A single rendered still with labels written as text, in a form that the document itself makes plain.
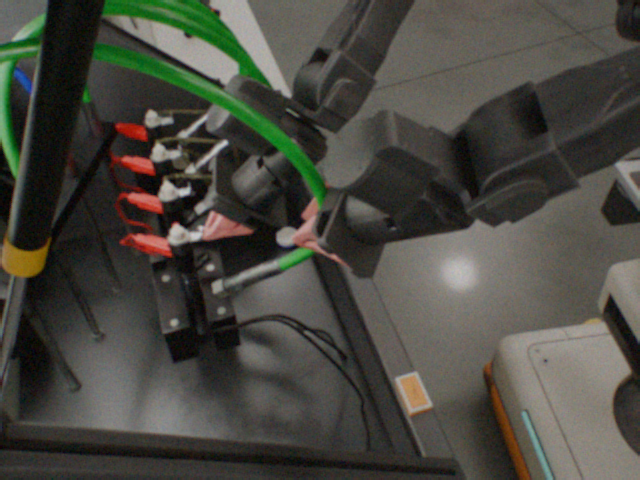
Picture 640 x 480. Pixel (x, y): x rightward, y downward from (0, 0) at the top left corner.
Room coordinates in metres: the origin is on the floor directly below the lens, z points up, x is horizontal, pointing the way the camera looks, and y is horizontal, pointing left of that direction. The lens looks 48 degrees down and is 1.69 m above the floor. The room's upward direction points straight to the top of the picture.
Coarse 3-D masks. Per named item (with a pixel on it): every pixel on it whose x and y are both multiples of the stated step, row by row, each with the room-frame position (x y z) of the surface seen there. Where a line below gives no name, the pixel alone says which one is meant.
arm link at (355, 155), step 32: (352, 128) 0.37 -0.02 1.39; (384, 128) 0.35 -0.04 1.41; (416, 128) 0.36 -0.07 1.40; (352, 160) 0.34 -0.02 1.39; (384, 160) 0.34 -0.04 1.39; (416, 160) 0.34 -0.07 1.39; (448, 160) 0.35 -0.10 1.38; (352, 192) 0.33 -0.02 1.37; (384, 192) 0.33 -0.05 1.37; (416, 192) 0.34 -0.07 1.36; (512, 192) 0.31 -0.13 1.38; (544, 192) 0.31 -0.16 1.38
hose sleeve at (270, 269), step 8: (264, 264) 0.43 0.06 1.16; (272, 264) 0.43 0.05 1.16; (240, 272) 0.44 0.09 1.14; (248, 272) 0.43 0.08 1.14; (256, 272) 0.43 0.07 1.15; (264, 272) 0.42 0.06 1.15; (272, 272) 0.42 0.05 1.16; (280, 272) 0.42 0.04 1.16; (224, 280) 0.44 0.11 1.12; (232, 280) 0.43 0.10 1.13; (240, 280) 0.43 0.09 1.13; (248, 280) 0.42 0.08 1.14; (256, 280) 0.42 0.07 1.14; (232, 288) 0.42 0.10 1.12; (240, 288) 0.42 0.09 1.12
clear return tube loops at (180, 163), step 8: (160, 112) 0.77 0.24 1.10; (168, 112) 0.78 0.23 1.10; (176, 112) 0.78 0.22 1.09; (184, 112) 0.79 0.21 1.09; (192, 112) 0.79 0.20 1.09; (200, 112) 0.79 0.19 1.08; (184, 152) 0.78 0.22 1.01; (192, 152) 0.78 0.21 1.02; (176, 160) 0.78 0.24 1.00; (184, 160) 0.75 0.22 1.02; (176, 168) 0.78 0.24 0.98; (184, 168) 0.78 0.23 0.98; (168, 176) 0.63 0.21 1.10; (176, 176) 0.63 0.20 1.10; (184, 176) 0.64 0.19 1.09; (192, 176) 0.64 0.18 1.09; (200, 176) 0.64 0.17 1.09; (208, 176) 0.65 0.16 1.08; (208, 184) 0.71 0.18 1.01
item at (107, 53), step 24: (0, 48) 0.44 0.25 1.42; (24, 48) 0.44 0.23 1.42; (96, 48) 0.44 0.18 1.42; (120, 48) 0.44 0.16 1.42; (144, 72) 0.43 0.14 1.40; (168, 72) 0.43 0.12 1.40; (216, 96) 0.43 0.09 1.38; (264, 120) 0.43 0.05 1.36; (288, 144) 0.42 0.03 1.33; (312, 168) 0.42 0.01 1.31; (312, 240) 0.42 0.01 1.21; (288, 264) 0.42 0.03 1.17
